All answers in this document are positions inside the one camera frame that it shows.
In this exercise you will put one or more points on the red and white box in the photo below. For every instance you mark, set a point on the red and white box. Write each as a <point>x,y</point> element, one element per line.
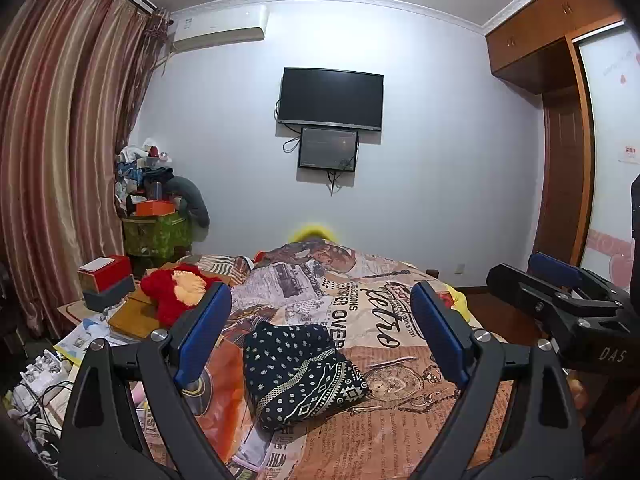
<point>110,275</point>

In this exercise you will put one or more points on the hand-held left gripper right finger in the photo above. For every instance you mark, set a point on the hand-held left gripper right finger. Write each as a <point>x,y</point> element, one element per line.
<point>440,332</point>

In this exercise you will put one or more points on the wooden overhead cabinet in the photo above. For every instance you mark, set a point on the wooden overhead cabinet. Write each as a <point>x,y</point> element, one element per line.
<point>540,35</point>

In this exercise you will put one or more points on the red plush toy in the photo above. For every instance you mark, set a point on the red plush toy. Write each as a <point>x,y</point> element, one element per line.
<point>165,295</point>

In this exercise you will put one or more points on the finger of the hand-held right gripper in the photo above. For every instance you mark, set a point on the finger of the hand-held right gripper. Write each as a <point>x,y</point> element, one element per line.
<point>545,305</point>
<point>555,267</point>

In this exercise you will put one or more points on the white air conditioner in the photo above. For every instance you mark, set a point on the white air conditioner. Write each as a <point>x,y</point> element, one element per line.
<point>220,30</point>

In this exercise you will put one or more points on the yellow object behind bed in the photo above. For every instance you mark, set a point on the yellow object behind bed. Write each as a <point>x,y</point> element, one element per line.
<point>312,232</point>

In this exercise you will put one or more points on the printed blanket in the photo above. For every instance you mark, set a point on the printed blanket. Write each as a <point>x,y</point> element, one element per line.
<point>380,410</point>

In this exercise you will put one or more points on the small black wall monitor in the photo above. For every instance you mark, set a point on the small black wall monitor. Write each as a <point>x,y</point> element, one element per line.
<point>327,149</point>

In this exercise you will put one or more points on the dark grey box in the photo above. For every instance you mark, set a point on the dark grey box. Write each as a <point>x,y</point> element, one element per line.
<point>107,297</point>

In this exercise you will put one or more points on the brown cardboard box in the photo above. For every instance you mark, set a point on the brown cardboard box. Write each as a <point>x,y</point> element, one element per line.
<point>135,317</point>

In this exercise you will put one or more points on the large black wall television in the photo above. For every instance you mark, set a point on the large black wall television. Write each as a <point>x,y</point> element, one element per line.
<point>330,97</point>

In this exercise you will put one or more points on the pile of printed papers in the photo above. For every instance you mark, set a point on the pile of printed papers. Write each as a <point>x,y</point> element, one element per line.
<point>82,340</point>

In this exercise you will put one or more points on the person's right hand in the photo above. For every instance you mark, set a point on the person's right hand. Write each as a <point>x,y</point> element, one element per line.
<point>579,392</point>

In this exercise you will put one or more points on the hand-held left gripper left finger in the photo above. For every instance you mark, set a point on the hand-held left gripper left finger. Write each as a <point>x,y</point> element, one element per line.
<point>205,327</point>

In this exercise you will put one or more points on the brown wooden door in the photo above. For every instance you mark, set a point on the brown wooden door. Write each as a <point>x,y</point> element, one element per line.
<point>562,185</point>

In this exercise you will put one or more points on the orange box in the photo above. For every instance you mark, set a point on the orange box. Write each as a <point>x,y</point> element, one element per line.
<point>155,208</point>

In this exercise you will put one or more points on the striped brown curtain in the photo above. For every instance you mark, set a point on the striped brown curtain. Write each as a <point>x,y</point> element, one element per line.
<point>55,160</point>

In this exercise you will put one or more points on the navy patterned hooded jacket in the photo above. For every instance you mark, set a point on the navy patterned hooded jacket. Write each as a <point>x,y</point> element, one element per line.
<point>300,375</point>

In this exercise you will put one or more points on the pile of clothes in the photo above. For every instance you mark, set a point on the pile of clothes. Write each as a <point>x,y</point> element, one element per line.
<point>140,170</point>

